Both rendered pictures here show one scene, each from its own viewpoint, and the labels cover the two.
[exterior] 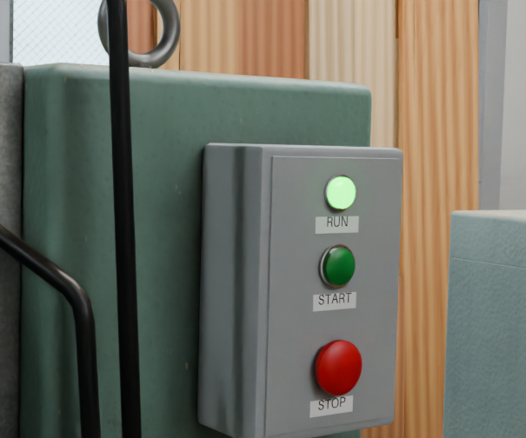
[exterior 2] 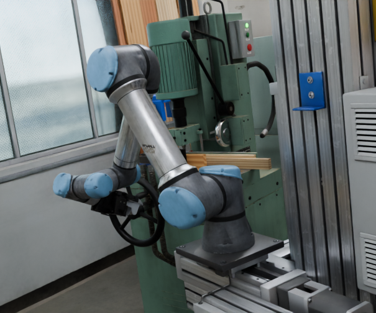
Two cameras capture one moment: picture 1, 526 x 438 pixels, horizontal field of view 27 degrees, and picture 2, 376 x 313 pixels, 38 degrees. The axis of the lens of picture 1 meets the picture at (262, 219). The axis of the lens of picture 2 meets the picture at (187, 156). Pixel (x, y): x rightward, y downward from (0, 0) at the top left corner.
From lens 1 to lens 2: 1.88 m
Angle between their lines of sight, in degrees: 17
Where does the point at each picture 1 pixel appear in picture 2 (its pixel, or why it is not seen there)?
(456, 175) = not seen: hidden behind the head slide
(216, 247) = (232, 34)
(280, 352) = (243, 45)
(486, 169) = not seen: hidden behind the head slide
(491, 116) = not seen: hidden behind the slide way
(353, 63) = (169, 17)
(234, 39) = (140, 13)
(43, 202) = (214, 30)
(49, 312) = (217, 44)
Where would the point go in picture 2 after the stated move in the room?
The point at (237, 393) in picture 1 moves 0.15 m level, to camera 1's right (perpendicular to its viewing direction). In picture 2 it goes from (239, 51) to (270, 48)
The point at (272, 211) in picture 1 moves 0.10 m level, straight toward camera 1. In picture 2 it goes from (241, 28) to (250, 25)
